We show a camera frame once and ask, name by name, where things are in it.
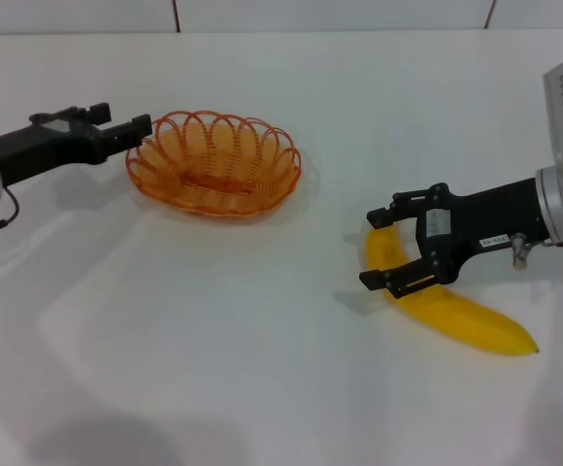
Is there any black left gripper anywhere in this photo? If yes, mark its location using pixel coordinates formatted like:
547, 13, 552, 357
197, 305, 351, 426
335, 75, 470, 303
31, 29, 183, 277
0, 101, 153, 188

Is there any silver plug with cable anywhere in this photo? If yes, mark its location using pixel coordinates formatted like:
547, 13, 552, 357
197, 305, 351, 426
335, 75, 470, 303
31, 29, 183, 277
511, 232, 555, 270

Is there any yellow plastic banana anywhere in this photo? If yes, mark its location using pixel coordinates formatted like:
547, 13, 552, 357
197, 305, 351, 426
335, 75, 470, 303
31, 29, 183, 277
362, 225, 542, 358

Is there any orange wire basket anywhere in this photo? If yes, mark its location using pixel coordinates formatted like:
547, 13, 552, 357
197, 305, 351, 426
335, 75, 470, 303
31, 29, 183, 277
124, 109, 304, 220

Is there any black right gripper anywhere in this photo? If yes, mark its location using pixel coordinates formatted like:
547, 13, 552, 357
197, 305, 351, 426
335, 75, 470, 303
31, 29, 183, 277
357, 177, 548, 300

